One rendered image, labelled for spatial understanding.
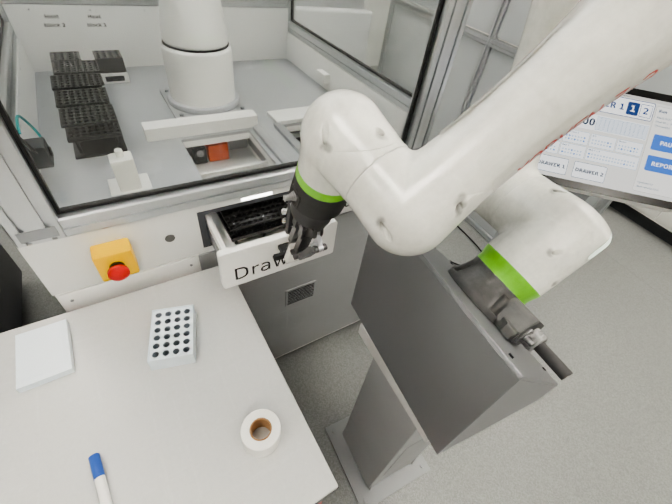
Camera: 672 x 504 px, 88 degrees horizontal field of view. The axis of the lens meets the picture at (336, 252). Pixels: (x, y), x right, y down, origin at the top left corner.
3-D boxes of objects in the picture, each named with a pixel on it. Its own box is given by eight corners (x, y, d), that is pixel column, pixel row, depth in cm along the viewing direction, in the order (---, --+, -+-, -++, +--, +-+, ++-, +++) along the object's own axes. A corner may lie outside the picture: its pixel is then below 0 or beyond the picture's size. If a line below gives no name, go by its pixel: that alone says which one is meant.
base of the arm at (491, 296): (554, 385, 63) (583, 366, 61) (546, 388, 51) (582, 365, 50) (460, 278, 78) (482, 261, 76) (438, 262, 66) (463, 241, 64)
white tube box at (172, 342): (196, 362, 73) (193, 353, 70) (151, 370, 70) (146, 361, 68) (196, 313, 81) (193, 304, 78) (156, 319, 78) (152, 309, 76)
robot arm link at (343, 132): (361, 61, 44) (291, 80, 39) (426, 131, 42) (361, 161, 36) (331, 139, 56) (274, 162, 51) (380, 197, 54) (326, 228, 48)
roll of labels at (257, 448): (286, 424, 66) (287, 416, 63) (270, 464, 61) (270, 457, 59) (252, 411, 67) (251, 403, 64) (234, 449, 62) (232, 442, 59)
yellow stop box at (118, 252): (141, 274, 77) (131, 251, 72) (104, 285, 74) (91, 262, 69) (137, 259, 80) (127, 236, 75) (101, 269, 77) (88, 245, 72)
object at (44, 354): (75, 372, 68) (71, 368, 67) (20, 393, 65) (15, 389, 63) (69, 322, 75) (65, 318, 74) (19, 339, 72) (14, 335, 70)
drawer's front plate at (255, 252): (332, 252, 92) (338, 220, 84) (224, 289, 79) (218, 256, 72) (329, 248, 93) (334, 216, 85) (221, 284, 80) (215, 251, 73)
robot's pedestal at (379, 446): (429, 470, 132) (533, 382, 79) (362, 513, 120) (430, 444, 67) (387, 397, 150) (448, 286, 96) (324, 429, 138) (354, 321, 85)
